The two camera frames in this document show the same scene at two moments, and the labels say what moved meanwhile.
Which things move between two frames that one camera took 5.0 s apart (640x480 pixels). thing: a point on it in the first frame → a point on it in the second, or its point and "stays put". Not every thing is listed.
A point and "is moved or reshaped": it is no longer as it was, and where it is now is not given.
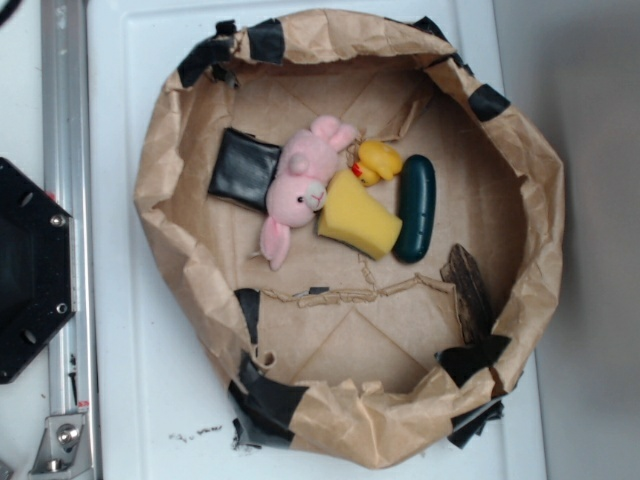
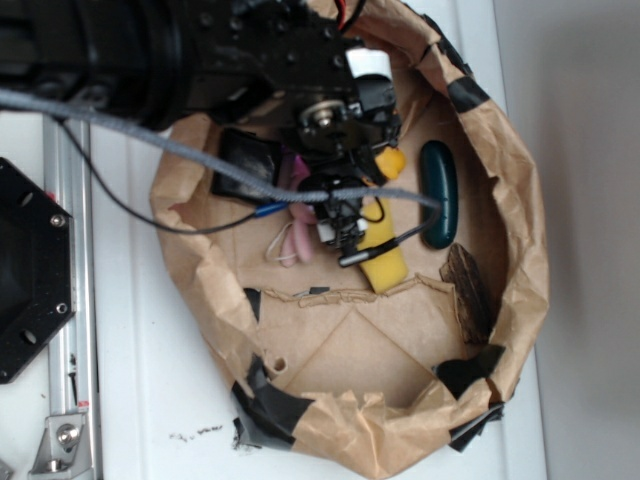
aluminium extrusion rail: (66, 137) stays put
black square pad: (245, 168) stays put
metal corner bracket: (64, 451) stays put
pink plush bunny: (299, 187) is moved or reshaped
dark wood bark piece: (474, 300) stays put
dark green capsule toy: (418, 201) → (438, 180)
